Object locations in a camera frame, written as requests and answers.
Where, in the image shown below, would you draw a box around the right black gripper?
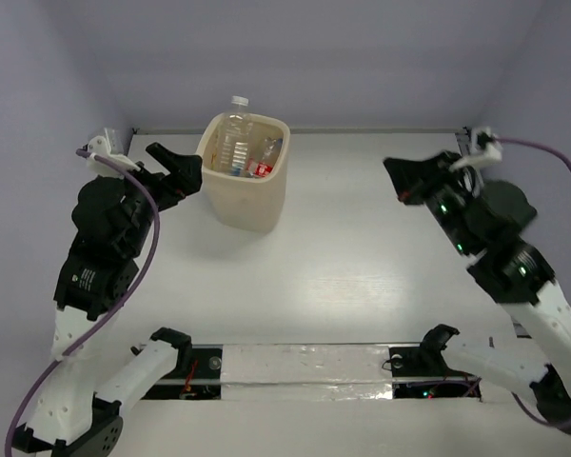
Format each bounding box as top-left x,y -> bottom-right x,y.
385,149 -> 478,255

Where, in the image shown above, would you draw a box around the large clear ribbed bottle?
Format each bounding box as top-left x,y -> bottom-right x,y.
214,95 -> 252,176

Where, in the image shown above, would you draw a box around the red label red cap bottle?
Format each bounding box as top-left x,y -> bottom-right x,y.
244,137 -> 283,178

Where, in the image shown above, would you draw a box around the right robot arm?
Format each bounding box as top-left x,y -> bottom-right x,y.
383,151 -> 571,436

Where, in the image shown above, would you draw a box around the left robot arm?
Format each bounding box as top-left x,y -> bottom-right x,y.
4,141 -> 203,456

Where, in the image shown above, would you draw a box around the cream plastic waste bin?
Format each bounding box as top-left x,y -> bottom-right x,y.
196,113 -> 291,233

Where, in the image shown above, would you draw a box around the silver tape strip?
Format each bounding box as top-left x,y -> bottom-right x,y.
220,344 -> 393,402

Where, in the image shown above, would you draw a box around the aluminium rail right edge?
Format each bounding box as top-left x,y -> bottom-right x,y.
455,126 -> 472,156

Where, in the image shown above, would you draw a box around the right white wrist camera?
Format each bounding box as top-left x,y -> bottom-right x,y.
449,127 -> 502,172

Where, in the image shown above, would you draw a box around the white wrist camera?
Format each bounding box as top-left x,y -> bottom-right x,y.
449,127 -> 502,172
76,128 -> 140,178

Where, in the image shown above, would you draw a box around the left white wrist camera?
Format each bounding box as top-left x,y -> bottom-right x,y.
76,128 -> 140,178

